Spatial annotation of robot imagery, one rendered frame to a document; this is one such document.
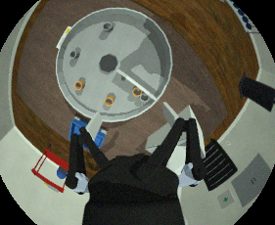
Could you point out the blue open crate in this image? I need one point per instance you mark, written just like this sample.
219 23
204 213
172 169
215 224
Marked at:
74 129

